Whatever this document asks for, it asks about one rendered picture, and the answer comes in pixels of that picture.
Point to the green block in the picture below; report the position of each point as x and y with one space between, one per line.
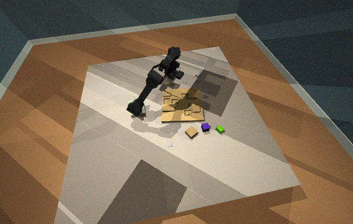
219 129

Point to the purple cube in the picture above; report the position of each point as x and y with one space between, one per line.
205 127

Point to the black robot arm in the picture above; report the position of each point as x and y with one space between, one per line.
154 79

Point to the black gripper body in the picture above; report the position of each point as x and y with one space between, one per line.
178 74

